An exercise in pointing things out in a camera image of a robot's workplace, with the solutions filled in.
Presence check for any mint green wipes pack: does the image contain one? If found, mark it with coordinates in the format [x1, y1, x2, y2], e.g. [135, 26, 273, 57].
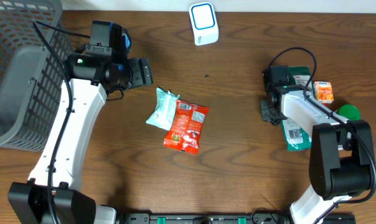
[146, 88, 180, 131]

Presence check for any small orange box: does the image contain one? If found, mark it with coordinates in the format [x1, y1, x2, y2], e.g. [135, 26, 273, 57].
[314, 82, 334, 104]

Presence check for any green lid spice jar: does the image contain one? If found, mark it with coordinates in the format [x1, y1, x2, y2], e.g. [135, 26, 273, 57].
[336, 105, 362, 121]

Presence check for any white barcode scanner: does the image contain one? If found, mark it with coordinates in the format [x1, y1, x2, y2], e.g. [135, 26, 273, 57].
[189, 2, 219, 46]

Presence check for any orange snack packet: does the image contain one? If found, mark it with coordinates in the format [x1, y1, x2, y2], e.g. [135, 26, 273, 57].
[163, 100, 209, 155]

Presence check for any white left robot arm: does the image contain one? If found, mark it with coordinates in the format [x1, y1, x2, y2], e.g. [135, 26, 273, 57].
[8, 53, 153, 223]

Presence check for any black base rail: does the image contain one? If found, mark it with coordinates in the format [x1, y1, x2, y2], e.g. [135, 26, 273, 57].
[122, 212, 357, 224]

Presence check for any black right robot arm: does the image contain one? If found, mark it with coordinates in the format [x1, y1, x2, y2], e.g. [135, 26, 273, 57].
[261, 85, 376, 223]

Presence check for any green product pouch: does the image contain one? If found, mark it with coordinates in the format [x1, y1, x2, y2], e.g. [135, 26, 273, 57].
[281, 66, 311, 151]

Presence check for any grey plastic mesh basket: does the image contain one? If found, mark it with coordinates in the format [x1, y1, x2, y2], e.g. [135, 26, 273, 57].
[0, 0, 73, 152]

